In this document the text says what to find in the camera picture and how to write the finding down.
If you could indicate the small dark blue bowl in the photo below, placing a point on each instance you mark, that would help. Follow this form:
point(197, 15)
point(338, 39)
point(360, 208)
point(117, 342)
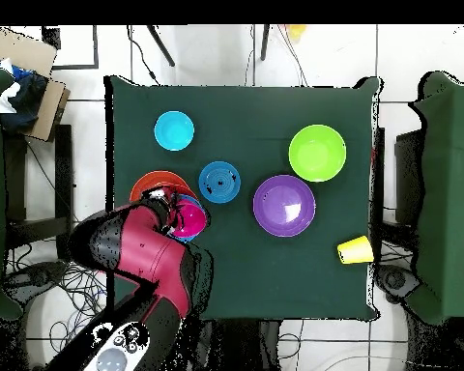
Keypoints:
point(219, 182)

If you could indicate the large blue plastic bowl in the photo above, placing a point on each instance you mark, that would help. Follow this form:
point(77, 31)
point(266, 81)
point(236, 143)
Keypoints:
point(202, 210)

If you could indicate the pink plastic bowl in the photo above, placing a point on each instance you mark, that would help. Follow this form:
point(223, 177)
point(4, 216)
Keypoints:
point(192, 220)

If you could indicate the orange plastic bowl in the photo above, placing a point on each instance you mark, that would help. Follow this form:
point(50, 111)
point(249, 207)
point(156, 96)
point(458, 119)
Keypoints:
point(187, 192)
point(155, 182)

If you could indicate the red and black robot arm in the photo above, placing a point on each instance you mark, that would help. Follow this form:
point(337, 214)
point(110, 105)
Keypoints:
point(151, 255)

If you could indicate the purple plastic bowl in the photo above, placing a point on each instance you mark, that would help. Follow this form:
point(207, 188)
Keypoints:
point(284, 205)

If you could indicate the small cyan plastic bowl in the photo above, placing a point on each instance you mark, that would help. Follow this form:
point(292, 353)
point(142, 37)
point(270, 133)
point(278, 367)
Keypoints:
point(174, 130)

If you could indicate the large green plastic bowl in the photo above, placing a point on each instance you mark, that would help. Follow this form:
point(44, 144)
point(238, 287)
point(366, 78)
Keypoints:
point(317, 152)

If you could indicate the dark green tablecloth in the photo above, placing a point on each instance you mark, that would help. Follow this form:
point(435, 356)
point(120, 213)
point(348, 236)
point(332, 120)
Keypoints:
point(278, 104)

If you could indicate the yellow plastic cup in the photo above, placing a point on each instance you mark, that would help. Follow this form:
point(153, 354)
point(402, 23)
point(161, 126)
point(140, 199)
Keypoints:
point(356, 250)

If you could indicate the black tripod leg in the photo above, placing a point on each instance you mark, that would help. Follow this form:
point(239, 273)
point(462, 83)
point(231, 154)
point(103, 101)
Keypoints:
point(264, 42)
point(161, 46)

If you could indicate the black equipment base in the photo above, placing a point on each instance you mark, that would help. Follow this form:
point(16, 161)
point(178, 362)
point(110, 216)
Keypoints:
point(35, 274)
point(394, 280)

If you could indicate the small yellow object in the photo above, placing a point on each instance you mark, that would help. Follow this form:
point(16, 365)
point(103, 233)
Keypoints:
point(296, 32)

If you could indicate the blue and white cloth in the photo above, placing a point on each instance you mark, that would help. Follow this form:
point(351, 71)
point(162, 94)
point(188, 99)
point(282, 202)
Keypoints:
point(27, 97)

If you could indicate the cardboard box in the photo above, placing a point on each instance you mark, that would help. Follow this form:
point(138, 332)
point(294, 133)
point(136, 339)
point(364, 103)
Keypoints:
point(19, 50)

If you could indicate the black bench frame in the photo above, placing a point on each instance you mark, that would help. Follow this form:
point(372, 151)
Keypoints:
point(63, 185)
point(408, 178)

